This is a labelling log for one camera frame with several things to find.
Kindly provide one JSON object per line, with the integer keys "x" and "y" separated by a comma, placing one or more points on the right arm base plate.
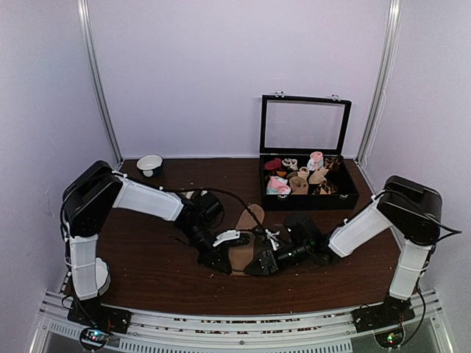
{"x": 380, "y": 316}

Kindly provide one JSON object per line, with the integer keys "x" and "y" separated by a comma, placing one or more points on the pink white rolled sock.
{"x": 316, "y": 161}

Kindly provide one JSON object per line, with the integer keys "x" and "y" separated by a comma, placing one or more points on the black glass box lid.
{"x": 302, "y": 124}

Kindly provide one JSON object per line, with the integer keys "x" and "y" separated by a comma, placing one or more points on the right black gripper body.
{"x": 269, "y": 253}

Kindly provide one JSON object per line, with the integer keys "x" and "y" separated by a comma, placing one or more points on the right round circuit board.
{"x": 390, "y": 339}

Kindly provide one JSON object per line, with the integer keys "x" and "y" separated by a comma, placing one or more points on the left round circuit board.
{"x": 93, "y": 339}

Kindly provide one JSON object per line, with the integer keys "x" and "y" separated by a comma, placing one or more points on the dark red rolled sock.
{"x": 273, "y": 165}

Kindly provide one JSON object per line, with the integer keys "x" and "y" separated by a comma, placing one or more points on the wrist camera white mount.
{"x": 272, "y": 238}
{"x": 228, "y": 235}

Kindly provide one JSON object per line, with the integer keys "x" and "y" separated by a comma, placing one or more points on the black storage box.
{"x": 345, "y": 199}

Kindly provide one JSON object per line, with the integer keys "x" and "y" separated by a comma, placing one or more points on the brown diamond rolled sock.
{"x": 325, "y": 188}

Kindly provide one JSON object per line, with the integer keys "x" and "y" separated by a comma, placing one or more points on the cream brown rolled sock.
{"x": 290, "y": 164}

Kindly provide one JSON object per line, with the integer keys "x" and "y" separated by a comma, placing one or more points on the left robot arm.
{"x": 102, "y": 199}

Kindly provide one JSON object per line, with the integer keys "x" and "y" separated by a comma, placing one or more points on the beige rolled sock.
{"x": 318, "y": 176}

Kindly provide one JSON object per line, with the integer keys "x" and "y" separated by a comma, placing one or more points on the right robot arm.
{"x": 412, "y": 208}

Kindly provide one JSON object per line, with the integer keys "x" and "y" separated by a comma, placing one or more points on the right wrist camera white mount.
{"x": 272, "y": 238}

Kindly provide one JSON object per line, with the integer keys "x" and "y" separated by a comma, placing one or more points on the cream and brown sock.
{"x": 191, "y": 193}

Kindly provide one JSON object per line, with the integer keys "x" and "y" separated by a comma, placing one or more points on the pink mint rolled sock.
{"x": 277, "y": 186}

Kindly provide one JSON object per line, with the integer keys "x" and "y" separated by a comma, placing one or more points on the aluminium frame post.
{"x": 98, "y": 88}
{"x": 385, "y": 69}

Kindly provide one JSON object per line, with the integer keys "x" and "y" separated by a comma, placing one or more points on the left aluminium frame post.
{"x": 98, "y": 88}

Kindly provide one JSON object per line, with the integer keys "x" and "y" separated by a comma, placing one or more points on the right aluminium frame post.
{"x": 385, "y": 69}

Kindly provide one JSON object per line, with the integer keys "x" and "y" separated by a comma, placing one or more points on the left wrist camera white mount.
{"x": 228, "y": 235}

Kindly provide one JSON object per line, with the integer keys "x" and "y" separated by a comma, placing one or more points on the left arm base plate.
{"x": 107, "y": 319}

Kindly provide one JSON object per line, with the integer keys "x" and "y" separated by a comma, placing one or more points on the dark bowl white inside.
{"x": 150, "y": 165}

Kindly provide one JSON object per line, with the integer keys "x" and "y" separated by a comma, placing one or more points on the round circuit board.
{"x": 93, "y": 339}
{"x": 390, "y": 339}

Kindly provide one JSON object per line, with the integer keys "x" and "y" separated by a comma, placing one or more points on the brown argyle rolled sock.
{"x": 333, "y": 163}

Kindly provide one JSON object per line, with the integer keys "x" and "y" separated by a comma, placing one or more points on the white scalloped bowl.
{"x": 102, "y": 276}

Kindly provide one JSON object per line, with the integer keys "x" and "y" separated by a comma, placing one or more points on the front aluminium rail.
{"x": 322, "y": 331}

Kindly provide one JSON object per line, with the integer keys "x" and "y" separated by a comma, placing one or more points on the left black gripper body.
{"x": 216, "y": 254}

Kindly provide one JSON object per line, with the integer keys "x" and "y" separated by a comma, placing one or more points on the tan rolled sock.
{"x": 298, "y": 181}

